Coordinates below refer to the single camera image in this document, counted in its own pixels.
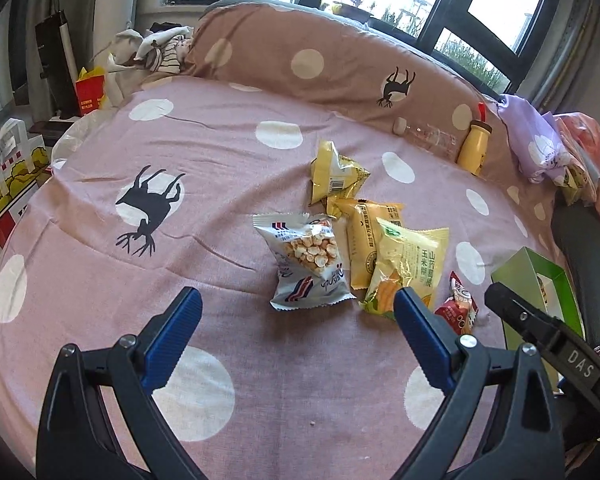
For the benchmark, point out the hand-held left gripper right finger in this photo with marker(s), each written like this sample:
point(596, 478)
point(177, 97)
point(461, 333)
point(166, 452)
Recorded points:
point(425, 340)

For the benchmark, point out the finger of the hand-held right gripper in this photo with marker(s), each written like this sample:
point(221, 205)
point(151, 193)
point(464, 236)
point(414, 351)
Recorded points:
point(555, 340)

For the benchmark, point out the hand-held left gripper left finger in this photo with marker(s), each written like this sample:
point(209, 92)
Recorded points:
point(175, 340)

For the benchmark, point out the yellow-green corn snack packet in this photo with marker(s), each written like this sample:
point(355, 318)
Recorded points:
point(410, 265)

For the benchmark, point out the green cardboard box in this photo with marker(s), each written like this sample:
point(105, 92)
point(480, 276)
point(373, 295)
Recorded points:
point(517, 267)

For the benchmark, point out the white popcorn snack packet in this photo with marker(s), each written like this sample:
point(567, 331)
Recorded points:
point(305, 255)

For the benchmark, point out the yellow triangular snack packet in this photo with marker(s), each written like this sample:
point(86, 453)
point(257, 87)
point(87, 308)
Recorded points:
point(330, 170)

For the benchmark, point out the small red snack packet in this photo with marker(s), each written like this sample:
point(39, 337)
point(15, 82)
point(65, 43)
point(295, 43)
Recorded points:
point(457, 310)

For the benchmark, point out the grey sofa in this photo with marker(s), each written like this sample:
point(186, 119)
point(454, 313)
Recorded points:
point(585, 245)

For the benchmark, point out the yellow printed cloth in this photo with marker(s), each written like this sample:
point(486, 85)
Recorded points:
point(575, 182)

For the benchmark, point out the pink polka dot bedsheet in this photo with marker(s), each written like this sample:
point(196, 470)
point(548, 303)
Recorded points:
point(230, 160)

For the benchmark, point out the yellow bear bottle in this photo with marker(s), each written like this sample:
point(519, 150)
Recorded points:
point(472, 147)

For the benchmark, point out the clear plastic bottle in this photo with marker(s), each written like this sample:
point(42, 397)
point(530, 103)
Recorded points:
point(430, 137)

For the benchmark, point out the purple printed cloth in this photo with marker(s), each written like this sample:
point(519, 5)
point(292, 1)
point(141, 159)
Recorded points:
point(530, 130)

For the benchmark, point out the white printed paper bag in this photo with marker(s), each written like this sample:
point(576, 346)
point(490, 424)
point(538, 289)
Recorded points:
point(5, 175)

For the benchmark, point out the red paper bag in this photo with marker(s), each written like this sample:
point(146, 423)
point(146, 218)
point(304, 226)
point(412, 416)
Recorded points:
point(87, 97)

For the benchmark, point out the white clothes pile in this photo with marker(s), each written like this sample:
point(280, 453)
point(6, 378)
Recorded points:
point(165, 52)

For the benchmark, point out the black upright device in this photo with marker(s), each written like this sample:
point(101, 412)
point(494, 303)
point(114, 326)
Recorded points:
point(55, 60)

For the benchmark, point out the brown polka dot cushion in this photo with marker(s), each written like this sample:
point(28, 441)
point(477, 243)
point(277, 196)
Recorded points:
point(340, 45)

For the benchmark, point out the white upright object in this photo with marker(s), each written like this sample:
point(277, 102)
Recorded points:
point(112, 15)

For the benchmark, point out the black window frame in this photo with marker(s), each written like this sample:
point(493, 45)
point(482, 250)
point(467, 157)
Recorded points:
point(445, 5)

